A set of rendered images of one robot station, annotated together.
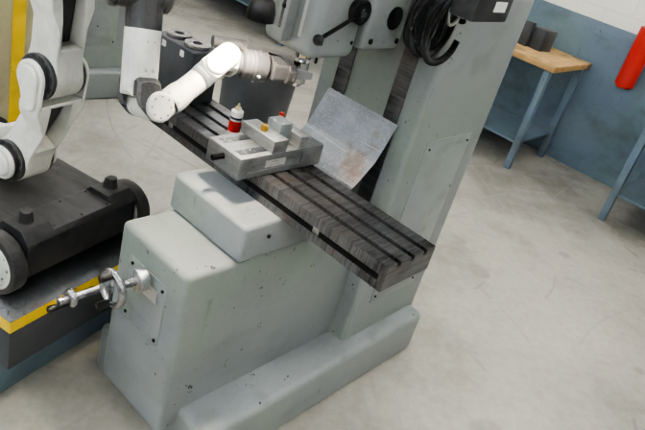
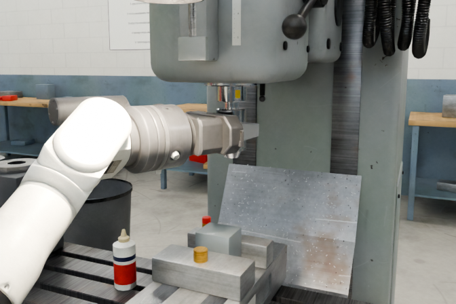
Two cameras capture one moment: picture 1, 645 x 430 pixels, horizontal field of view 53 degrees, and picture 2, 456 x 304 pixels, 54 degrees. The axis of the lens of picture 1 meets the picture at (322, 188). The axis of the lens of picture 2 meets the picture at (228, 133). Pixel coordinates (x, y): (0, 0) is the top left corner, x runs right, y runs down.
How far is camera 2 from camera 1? 1.30 m
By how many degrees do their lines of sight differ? 21
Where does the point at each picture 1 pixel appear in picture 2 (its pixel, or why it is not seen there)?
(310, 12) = not seen: outside the picture
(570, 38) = not seen: hidden behind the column
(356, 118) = (291, 189)
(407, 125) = (376, 169)
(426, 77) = (385, 91)
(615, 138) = not seen: hidden behind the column
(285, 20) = (204, 16)
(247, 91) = (84, 222)
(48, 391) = not seen: outside the picture
